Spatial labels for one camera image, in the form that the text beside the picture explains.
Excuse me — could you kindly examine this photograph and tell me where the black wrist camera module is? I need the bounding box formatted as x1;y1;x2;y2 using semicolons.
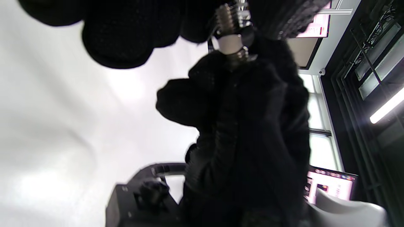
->
105;162;187;227

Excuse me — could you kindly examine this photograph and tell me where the person's right hand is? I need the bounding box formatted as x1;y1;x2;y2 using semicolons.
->
156;31;312;227

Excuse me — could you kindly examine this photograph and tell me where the long ceiling tube light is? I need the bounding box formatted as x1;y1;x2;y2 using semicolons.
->
369;88;404;124

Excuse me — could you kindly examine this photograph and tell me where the silver hex nut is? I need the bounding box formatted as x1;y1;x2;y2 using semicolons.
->
212;25;255;55

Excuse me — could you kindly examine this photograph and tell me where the computer monitor pink screen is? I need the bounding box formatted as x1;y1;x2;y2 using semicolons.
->
304;165;359;205
296;2;332;38

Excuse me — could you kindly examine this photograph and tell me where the silver threaded screw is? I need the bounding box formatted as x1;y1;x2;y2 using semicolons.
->
215;3;258;63

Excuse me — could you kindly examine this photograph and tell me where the person's left hand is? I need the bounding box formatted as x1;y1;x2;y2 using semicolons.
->
17;0;331;69

